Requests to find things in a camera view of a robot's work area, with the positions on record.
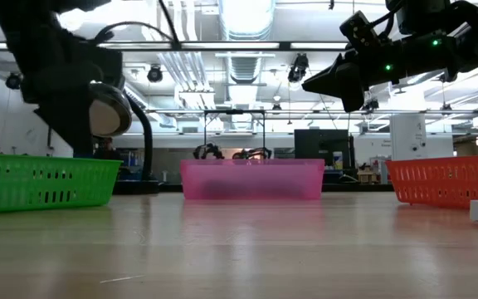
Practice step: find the black gooseneck desk lamp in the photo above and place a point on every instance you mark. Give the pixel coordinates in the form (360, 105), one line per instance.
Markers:
(147, 145)

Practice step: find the pink translucent plastic bin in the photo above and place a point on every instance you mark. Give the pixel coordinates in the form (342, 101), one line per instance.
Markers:
(251, 182)

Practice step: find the black ceiling camera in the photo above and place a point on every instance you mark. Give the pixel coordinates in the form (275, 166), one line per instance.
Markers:
(154, 74)
(298, 68)
(13, 81)

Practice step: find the white blue yellow bucket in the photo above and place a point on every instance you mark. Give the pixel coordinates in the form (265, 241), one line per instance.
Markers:
(338, 160)

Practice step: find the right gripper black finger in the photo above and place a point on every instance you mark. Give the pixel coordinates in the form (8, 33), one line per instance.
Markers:
(351, 91)
(322, 81)

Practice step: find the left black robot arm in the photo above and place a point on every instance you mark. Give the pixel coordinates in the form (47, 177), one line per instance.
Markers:
(23, 16)

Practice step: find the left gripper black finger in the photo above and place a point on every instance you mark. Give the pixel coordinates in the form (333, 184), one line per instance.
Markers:
(71, 128)

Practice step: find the neighbouring station robot arm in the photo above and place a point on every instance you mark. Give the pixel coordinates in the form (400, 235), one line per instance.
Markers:
(251, 154)
(208, 151)

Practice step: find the orange plastic mesh basket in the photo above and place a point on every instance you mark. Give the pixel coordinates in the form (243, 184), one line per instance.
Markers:
(450, 162)

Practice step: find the black computer monitor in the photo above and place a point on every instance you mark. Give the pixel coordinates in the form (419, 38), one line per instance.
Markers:
(320, 145)

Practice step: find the person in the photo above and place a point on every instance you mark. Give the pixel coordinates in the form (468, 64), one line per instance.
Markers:
(106, 145)

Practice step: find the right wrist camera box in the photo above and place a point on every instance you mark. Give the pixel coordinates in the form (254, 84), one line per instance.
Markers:
(359, 31)

